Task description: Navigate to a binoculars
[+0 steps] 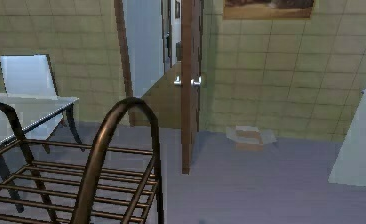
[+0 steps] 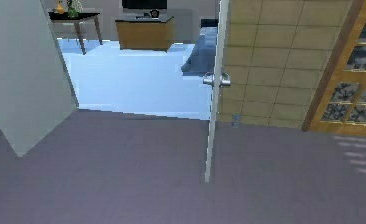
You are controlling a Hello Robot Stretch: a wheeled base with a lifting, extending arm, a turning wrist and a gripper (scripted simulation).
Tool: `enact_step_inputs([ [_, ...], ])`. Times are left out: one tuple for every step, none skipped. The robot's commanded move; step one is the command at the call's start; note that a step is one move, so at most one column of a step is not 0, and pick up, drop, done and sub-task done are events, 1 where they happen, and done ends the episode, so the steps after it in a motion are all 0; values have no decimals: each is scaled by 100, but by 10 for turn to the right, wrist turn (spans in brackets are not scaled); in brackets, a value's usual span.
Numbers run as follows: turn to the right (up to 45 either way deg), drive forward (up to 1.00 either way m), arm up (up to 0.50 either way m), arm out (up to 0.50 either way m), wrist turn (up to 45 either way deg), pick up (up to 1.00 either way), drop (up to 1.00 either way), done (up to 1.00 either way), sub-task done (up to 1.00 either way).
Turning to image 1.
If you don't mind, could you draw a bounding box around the open cardboard box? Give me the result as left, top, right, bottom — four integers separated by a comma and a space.
225, 125, 278, 152

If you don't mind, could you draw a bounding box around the brown wooden room door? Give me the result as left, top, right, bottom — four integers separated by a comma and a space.
180, 0, 204, 175

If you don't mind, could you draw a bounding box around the glass table with dark legs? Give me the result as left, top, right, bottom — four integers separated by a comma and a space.
0, 92, 86, 214

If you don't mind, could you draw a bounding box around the framed brown picture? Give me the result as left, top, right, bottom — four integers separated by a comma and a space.
222, 0, 316, 20

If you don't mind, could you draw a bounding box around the white chair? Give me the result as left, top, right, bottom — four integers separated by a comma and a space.
0, 54, 69, 155

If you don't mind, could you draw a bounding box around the pale grey door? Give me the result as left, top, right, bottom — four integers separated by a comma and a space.
327, 68, 366, 188

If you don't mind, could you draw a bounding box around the brown metal slatted chair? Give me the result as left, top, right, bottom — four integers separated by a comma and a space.
0, 96, 165, 224

